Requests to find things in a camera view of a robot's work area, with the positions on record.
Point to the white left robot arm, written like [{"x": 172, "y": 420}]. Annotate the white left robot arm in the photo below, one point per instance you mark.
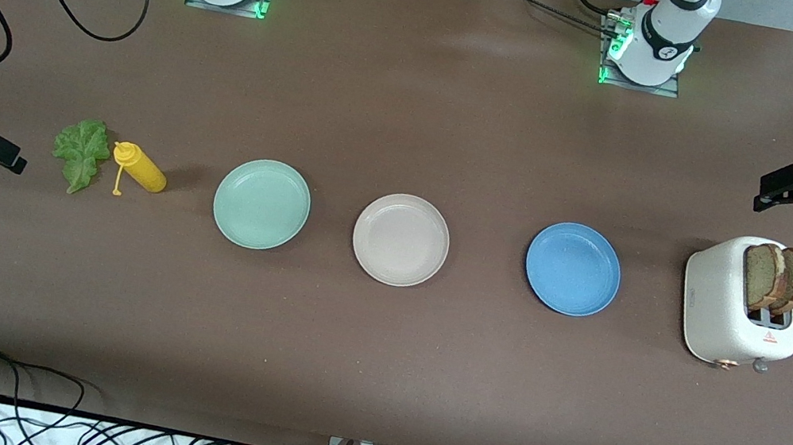
[{"x": 660, "y": 41}]

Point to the green lettuce leaf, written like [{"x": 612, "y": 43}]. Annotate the green lettuce leaf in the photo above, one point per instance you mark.
[{"x": 82, "y": 154}]

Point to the blue plate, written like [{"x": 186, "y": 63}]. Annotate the blue plate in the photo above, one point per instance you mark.
[{"x": 572, "y": 268}]

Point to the yellow squeeze bottle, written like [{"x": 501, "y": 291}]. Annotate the yellow squeeze bottle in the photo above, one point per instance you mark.
[{"x": 143, "y": 172}]

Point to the mint green plate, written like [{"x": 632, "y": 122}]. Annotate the mint green plate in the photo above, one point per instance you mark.
[{"x": 261, "y": 204}]

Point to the beige plate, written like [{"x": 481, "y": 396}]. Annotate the beige plate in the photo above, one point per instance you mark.
[{"x": 400, "y": 239}]

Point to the white toaster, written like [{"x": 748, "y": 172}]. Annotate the white toaster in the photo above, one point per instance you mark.
[{"x": 712, "y": 308}]

